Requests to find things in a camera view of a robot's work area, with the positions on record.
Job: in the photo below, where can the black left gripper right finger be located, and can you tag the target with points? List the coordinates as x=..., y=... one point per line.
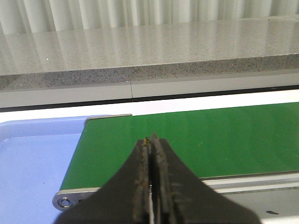
x=180, y=197

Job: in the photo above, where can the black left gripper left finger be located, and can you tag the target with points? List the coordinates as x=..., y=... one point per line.
x=124, y=199

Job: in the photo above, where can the green conveyor belt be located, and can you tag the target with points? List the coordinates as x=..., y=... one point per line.
x=210, y=140

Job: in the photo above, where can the blue plastic tray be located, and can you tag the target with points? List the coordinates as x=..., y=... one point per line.
x=34, y=157

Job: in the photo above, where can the grey stone counter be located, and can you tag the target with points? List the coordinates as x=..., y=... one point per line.
x=148, y=61

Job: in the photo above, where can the white pleated curtain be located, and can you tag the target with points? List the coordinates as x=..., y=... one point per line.
x=36, y=16

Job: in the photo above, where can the silver conveyor frame rail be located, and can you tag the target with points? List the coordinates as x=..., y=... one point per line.
x=245, y=184

